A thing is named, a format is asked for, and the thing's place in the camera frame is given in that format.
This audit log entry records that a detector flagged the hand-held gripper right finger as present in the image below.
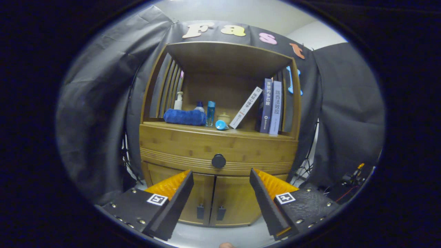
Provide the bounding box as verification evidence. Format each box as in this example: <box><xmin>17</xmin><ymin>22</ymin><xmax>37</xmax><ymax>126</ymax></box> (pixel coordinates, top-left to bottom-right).
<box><xmin>249</xmin><ymin>168</ymin><xmax>341</xmax><ymax>241</ymax></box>

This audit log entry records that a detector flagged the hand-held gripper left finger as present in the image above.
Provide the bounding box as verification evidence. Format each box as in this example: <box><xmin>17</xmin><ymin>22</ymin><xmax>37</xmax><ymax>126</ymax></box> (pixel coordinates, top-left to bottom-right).
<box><xmin>102</xmin><ymin>169</ymin><xmax>194</xmax><ymax>241</ymax></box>

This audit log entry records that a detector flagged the wooden drawer with black knob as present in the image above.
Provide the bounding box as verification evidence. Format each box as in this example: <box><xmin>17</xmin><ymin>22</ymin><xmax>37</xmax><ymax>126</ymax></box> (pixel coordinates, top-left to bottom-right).
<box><xmin>140</xmin><ymin>123</ymin><xmax>299</xmax><ymax>176</ymax></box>

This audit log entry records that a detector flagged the wooden cabinet door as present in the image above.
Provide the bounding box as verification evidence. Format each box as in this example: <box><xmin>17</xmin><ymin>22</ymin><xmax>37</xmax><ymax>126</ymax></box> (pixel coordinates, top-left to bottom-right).
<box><xmin>146</xmin><ymin>163</ymin><xmax>216</xmax><ymax>226</ymax></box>
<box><xmin>210</xmin><ymin>174</ymin><xmax>288</xmax><ymax>228</ymax></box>

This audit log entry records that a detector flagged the wooden countertop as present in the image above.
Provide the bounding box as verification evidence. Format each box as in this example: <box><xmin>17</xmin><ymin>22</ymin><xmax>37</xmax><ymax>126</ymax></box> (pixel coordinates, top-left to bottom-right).
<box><xmin>142</xmin><ymin>121</ymin><xmax>297</xmax><ymax>140</ymax></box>

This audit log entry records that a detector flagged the wooden cabinet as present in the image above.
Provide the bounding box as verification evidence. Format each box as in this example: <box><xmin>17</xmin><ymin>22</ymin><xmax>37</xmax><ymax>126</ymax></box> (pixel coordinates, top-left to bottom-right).
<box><xmin>139</xmin><ymin>41</ymin><xmax>302</xmax><ymax>228</ymax></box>

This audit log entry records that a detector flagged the black device with orange part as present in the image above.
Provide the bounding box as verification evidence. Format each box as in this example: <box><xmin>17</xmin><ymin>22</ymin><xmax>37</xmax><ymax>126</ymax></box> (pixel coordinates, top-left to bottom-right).
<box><xmin>341</xmin><ymin>163</ymin><xmax>366</xmax><ymax>186</ymax></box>

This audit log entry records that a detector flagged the blue folded towel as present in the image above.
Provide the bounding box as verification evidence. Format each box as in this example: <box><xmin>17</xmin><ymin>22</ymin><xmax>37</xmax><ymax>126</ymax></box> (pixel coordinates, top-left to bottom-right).
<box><xmin>163</xmin><ymin>108</ymin><xmax>207</xmax><ymax>126</ymax></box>

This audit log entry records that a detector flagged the light purple book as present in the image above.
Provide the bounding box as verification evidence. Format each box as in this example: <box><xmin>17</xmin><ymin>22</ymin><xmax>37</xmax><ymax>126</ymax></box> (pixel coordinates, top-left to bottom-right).
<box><xmin>269</xmin><ymin>81</ymin><xmax>283</xmax><ymax>135</ymax></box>

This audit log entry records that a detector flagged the clear blue bottle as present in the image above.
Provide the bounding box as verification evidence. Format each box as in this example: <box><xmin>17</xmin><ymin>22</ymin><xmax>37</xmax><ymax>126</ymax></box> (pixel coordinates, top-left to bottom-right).
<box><xmin>206</xmin><ymin>101</ymin><xmax>216</xmax><ymax>127</ymax></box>

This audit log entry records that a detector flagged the dark blue book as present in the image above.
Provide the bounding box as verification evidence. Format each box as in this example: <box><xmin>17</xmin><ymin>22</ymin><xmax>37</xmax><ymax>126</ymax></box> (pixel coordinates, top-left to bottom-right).
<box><xmin>255</xmin><ymin>78</ymin><xmax>273</xmax><ymax>134</ymax></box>

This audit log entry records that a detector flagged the white book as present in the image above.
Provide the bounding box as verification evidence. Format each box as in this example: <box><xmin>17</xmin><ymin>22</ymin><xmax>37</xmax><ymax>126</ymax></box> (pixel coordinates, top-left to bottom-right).
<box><xmin>229</xmin><ymin>86</ymin><xmax>263</xmax><ymax>130</ymax></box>

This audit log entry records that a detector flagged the black backdrop cloth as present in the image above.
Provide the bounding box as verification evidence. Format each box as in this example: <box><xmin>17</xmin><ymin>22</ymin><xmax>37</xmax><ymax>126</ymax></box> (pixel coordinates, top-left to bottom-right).
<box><xmin>56</xmin><ymin>5</ymin><xmax>386</xmax><ymax>205</ymax></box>

